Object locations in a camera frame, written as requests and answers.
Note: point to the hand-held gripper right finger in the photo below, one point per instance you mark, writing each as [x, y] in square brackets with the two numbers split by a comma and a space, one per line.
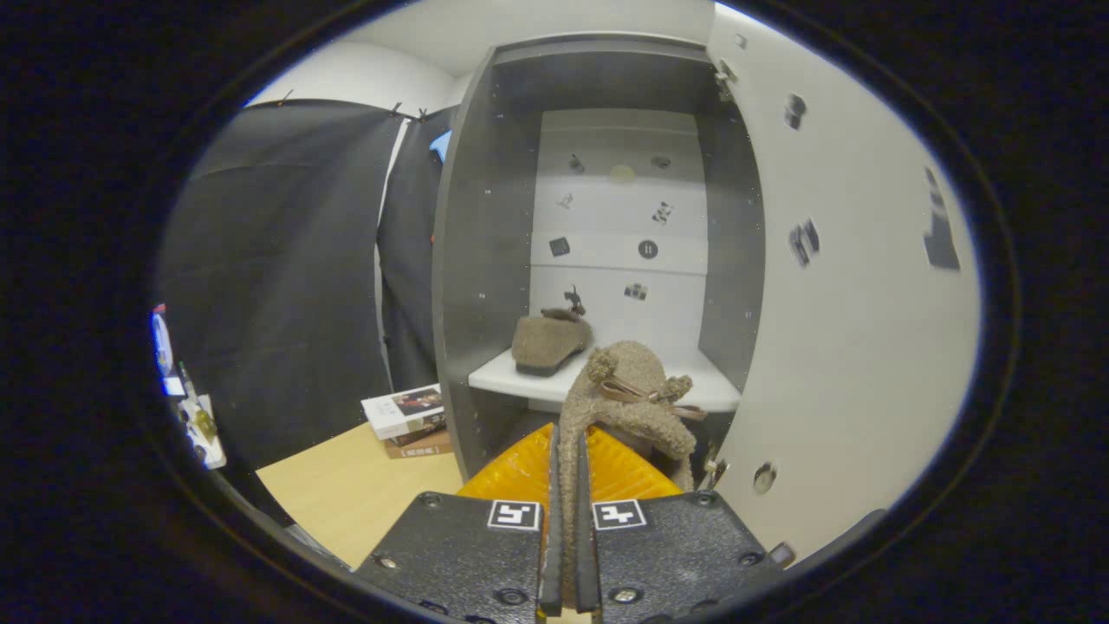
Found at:
[667, 555]

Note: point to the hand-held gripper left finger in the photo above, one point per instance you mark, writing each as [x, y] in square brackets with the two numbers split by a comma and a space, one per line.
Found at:
[468, 555]

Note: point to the brown fuzzy shoe with bow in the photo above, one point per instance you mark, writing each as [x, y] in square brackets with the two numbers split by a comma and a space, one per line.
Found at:
[624, 368]

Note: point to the light grey shoe cabinet door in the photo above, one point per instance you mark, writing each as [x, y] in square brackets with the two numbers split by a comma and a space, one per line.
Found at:
[866, 347]

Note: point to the metal door hinge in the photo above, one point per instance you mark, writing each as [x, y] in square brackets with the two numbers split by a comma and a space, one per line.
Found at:
[726, 78]
[712, 468]

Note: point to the white cabinet shelf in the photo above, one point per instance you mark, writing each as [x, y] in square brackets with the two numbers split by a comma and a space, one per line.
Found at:
[498, 377]

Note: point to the brown book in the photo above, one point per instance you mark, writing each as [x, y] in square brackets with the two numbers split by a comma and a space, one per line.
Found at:
[420, 446]

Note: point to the blue and white printed object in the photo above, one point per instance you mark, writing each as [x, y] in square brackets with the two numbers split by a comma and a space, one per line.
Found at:
[186, 407]

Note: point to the black backdrop cloth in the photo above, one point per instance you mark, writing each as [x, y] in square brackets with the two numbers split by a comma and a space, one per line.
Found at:
[277, 277]

